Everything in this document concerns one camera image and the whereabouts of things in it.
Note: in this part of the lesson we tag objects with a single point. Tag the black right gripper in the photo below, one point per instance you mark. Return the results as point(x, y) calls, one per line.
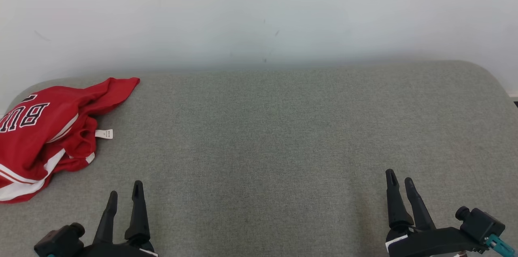
point(433, 243)

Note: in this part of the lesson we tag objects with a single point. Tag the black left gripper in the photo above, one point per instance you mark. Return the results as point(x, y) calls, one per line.
point(117, 251)

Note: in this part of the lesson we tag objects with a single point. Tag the red Bulls jersey shirt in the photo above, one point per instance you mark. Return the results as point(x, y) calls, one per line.
point(24, 147)

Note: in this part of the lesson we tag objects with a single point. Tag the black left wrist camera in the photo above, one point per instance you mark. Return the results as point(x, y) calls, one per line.
point(60, 243)

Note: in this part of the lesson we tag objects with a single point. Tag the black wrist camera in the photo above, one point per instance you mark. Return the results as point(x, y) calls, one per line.
point(60, 243)
point(481, 222)

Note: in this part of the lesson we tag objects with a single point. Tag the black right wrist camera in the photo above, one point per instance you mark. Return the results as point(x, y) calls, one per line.
point(481, 222)

